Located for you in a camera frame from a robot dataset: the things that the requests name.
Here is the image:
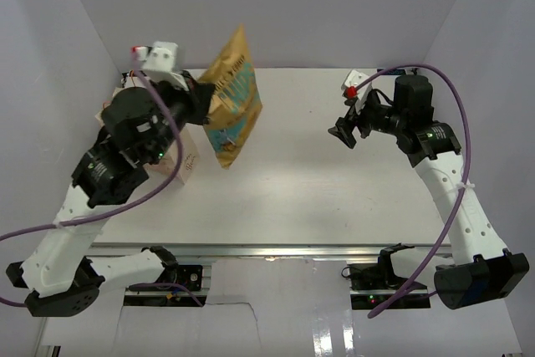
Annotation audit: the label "kettle chips bag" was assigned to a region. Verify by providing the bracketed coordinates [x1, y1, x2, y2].
[198, 25, 262, 169]

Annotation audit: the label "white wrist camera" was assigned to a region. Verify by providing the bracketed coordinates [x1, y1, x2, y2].
[341, 69, 372, 113]
[124, 41, 188, 90]

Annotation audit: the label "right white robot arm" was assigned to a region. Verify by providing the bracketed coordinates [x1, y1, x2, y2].
[329, 70, 530, 310]

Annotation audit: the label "beige paper bag orange handles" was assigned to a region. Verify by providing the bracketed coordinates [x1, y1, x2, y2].
[95, 71, 199, 183]

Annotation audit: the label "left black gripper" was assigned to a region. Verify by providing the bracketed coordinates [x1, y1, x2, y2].
[145, 69, 217, 164]

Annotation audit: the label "aluminium table rail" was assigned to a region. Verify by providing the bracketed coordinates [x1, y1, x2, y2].
[89, 242, 455, 260]

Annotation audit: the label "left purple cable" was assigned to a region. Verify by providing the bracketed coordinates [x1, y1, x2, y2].
[0, 68, 208, 308]

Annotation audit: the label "blue table corner label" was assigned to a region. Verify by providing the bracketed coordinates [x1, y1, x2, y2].
[376, 68, 407, 76]

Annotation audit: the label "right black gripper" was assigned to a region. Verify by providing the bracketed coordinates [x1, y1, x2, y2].
[329, 91, 407, 149]

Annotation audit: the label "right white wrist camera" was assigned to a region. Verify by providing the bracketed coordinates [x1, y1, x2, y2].
[341, 69, 372, 113]

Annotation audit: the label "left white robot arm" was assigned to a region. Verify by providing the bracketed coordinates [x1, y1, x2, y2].
[6, 78, 215, 318]

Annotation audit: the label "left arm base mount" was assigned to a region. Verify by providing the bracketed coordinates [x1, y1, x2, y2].
[125, 263, 206, 302]

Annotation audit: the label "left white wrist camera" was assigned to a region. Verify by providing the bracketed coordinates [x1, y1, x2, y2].
[124, 41, 188, 90]

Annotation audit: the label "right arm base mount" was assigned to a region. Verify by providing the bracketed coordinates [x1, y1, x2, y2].
[340, 243, 431, 311]

